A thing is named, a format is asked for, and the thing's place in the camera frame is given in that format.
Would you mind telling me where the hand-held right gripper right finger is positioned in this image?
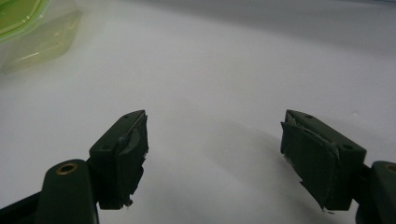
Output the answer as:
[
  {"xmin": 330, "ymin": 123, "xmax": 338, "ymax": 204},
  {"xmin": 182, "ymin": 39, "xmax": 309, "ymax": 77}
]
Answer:
[{"xmin": 279, "ymin": 108, "xmax": 368, "ymax": 213}]

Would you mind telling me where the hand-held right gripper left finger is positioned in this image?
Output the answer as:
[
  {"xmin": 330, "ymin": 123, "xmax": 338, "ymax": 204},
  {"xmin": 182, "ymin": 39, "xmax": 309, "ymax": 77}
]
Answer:
[{"xmin": 88, "ymin": 109, "xmax": 149, "ymax": 210}]

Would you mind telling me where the clear container with green lid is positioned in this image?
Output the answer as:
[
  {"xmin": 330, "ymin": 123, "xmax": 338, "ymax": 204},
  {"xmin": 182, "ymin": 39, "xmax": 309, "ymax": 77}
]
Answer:
[{"xmin": 0, "ymin": 0, "xmax": 83, "ymax": 76}]

